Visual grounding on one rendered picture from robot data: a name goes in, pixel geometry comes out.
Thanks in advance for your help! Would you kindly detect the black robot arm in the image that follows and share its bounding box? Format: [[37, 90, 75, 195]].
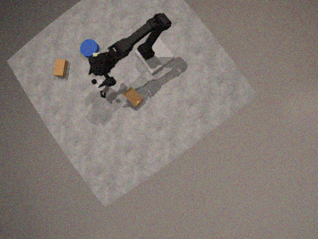
[[90, 13, 172, 76]]

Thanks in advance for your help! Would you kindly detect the blue cylinder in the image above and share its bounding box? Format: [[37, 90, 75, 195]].
[[80, 39, 99, 58]]

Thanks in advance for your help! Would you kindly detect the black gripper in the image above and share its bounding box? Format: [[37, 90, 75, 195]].
[[88, 56, 116, 88]]

